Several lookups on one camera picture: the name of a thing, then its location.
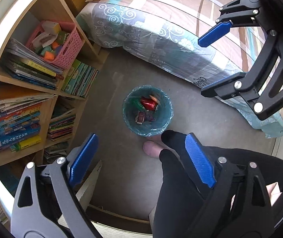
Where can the white serrated strip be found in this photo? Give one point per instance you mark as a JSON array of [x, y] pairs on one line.
[[91, 178]]

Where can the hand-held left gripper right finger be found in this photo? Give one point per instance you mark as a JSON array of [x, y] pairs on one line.
[[199, 161]]

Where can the low stack of grey booklets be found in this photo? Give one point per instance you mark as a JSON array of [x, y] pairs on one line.
[[57, 150]]

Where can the trash bin with blue liner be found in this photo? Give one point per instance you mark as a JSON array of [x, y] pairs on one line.
[[166, 119]]

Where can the tall stack of blue books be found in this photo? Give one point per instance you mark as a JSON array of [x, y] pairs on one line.
[[17, 126]]

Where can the red drink can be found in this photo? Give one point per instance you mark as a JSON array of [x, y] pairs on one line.
[[148, 103]]

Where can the row of green books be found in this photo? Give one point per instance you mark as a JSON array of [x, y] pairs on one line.
[[79, 79]]

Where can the pink plastic basket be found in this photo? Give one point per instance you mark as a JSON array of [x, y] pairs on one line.
[[69, 52]]

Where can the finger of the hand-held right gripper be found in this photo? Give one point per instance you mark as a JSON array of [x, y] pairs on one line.
[[220, 89], [214, 33]]

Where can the slanted stack of picture books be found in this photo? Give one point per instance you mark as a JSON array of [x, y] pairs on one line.
[[32, 72]]

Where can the person's black pants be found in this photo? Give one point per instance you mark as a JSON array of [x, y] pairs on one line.
[[176, 191]]

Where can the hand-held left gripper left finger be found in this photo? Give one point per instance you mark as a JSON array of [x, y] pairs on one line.
[[84, 161]]

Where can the pile of colourful toy blocks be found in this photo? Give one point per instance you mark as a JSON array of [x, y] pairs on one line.
[[48, 54]]

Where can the person's left hand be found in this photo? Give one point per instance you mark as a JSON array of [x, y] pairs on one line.
[[274, 192]]

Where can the wooden bookcase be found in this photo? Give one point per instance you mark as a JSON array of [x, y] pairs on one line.
[[49, 10]]

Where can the green wrapper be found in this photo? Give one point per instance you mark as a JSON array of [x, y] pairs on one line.
[[134, 102]]

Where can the bed with patterned sheet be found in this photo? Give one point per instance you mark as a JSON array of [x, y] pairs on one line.
[[156, 17]]

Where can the small stack of thin books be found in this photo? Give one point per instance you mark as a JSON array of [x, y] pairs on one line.
[[62, 126]]

